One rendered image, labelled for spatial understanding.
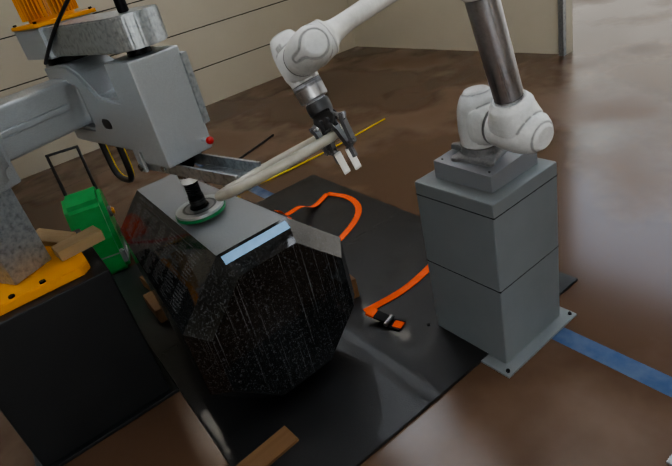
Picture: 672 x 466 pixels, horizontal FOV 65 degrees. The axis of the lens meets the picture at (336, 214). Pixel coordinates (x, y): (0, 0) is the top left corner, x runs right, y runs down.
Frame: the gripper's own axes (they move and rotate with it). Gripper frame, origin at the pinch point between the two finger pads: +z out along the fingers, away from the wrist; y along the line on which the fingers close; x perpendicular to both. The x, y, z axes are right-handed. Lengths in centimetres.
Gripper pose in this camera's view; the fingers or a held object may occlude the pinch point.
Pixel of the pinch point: (348, 160)
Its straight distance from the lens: 160.4
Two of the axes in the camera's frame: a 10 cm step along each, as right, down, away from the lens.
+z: 4.8, 8.6, 1.8
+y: -7.4, 2.8, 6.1
